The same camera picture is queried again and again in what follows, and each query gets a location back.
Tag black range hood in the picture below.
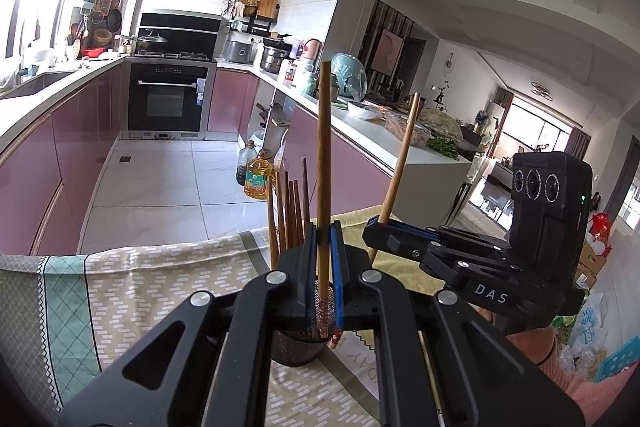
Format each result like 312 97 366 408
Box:
137 12 223 58

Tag hanging kitchen utensil rack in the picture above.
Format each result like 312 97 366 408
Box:
67 0 126 60

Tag red bag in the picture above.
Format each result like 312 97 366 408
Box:
590 212 612 239

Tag silver rice cooker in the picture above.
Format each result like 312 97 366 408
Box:
222 38 256 65

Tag white plastic bag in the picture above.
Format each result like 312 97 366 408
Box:
565 292 617 378

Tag cardboard box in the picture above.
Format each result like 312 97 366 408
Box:
575 242 608 288

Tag wok with lid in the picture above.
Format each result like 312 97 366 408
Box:
135 31 168 55

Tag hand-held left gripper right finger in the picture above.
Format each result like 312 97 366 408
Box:
329 221 586 427

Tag light bamboo chopstick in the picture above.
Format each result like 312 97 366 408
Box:
367 93 422 265

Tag clear food container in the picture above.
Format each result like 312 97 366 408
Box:
385 112 432 142

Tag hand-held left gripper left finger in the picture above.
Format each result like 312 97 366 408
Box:
57 222 321 427

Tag green leafy vegetables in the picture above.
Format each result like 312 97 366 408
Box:
425 136 461 160

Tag dark liquid bottle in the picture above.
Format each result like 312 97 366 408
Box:
236 139 258 186

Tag black built-in oven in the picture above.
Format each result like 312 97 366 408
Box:
122 57 217 142

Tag steel kitchen sink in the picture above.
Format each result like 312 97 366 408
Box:
5 69 76 100

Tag black wall shelf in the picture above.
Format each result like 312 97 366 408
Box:
222 0 281 36

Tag dark brown chopstick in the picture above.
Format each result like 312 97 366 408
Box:
315 61 333 340

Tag steel cooking pot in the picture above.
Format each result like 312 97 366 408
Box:
260 46 291 74

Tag framed wall picture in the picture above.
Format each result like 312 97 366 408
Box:
372 28 405 75

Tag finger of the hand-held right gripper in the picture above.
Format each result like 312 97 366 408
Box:
362 217 471 288
387 218 511 258

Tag turquoise plastic crate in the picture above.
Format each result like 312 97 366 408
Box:
595 342 640 379

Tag black mesh utensil holder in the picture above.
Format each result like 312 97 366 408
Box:
270 247 346 369

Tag living room window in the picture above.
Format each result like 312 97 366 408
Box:
500 99 586 172

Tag patterned tablecloth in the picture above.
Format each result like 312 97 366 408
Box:
0 206 451 427

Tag yellow cooking oil bottle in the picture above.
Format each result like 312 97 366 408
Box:
243 149 273 201

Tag white bowl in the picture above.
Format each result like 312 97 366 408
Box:
346 101 383 120

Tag person's right forearm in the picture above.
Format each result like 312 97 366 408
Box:
480 307 640 427

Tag bundle of wooden chopsticks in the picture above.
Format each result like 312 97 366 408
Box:
265 157 313 268

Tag white kitchen countertop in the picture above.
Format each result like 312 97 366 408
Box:
0 52 473 208

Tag teal plastic bag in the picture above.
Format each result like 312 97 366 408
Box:
331 53 368 100

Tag pink base cabinets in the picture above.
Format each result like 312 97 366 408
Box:
206 69 416 228
0 59 126 258

